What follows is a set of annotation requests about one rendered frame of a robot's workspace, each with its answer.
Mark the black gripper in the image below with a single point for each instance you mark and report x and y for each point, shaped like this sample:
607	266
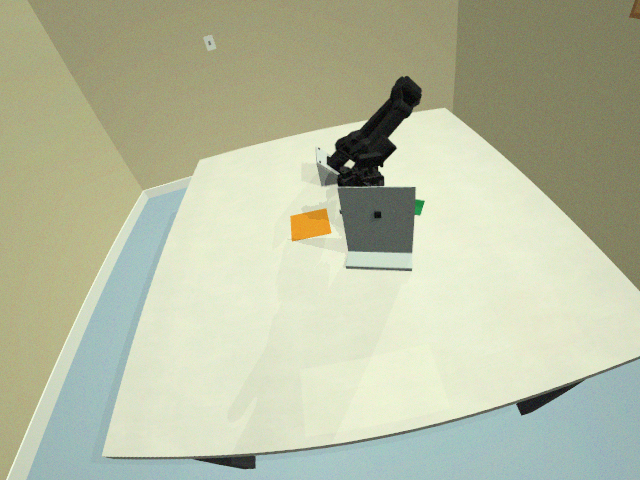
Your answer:
368	165

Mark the orange flat square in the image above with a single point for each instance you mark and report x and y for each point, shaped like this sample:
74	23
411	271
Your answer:
310	224

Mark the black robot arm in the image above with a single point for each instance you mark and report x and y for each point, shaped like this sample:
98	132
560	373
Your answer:
374	135

